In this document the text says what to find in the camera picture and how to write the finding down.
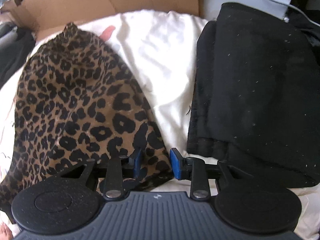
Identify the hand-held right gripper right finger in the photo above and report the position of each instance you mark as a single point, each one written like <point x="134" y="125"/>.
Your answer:
<point x="175" y="164"/>

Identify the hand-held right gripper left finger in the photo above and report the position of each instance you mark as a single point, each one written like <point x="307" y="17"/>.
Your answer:
<point x="137" y="161"/>

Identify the leopard print skirt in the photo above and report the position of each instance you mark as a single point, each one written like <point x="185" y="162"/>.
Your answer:
<point x="75" y="105"/>

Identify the folded black clothes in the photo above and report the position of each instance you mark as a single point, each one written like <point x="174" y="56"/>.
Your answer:
<point x="250" y="80"/>

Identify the cream bear printed blanket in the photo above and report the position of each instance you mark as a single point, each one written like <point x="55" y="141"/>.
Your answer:
<point x="155" y="62"/>

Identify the flat cardboard sheet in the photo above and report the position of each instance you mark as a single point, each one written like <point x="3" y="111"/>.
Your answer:
<point x="100" y="2"/>

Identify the black garment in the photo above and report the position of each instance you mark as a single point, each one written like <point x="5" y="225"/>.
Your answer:
<point x="12" y="55"/>

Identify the black bag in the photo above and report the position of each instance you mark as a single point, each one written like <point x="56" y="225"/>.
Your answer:
<point x="305" y="25"/>

